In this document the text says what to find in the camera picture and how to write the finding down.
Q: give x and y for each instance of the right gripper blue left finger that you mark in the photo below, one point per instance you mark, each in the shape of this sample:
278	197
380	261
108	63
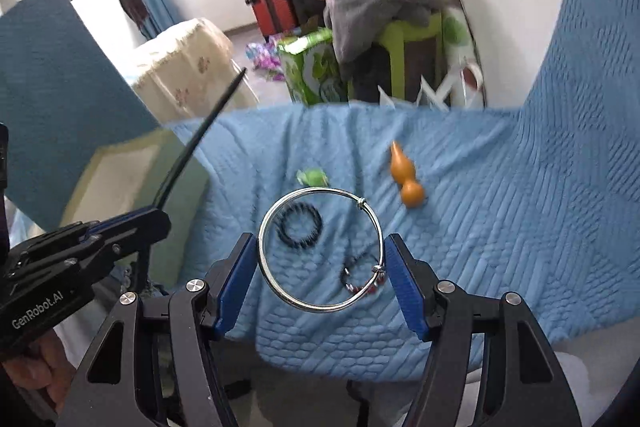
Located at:
233	276

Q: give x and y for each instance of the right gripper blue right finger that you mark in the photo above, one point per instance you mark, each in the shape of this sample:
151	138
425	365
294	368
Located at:
413	281

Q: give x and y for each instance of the silver ring bangle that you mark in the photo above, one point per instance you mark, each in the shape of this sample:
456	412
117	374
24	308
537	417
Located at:
320	250

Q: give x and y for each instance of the orange gourd ornament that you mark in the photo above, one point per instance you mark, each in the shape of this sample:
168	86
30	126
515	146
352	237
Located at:
403	171

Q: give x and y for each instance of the green hat hair clip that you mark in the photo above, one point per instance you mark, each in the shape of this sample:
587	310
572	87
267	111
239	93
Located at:
313	177

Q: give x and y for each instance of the pale green box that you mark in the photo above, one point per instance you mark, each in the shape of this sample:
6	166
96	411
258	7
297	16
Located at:
126	176

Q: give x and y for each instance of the black hair stick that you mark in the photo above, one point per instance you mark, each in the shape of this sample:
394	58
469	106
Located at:
185	156

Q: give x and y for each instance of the person left hand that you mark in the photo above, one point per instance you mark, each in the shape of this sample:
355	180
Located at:
48	369

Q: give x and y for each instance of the floral rolled mat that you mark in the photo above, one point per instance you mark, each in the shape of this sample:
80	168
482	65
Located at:
463	85

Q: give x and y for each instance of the cream lace covered furniture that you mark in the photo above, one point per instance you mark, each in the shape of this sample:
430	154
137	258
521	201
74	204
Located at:
183	72

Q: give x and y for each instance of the purple patterned cloth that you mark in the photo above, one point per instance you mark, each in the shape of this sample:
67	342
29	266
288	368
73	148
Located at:
265	58

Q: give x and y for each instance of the green cardboard carton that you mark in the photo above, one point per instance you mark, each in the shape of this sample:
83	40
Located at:
311	70

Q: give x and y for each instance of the green plastic stool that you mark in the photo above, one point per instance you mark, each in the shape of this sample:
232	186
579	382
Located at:
400	56

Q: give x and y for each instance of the red suitcase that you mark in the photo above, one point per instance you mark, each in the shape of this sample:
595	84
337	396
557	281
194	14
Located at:
273	16

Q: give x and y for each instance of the grey fleece garment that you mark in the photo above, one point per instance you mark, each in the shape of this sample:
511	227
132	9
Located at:
355	24

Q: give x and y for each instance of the white bag with straps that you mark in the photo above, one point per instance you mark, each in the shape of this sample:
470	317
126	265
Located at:
425	94

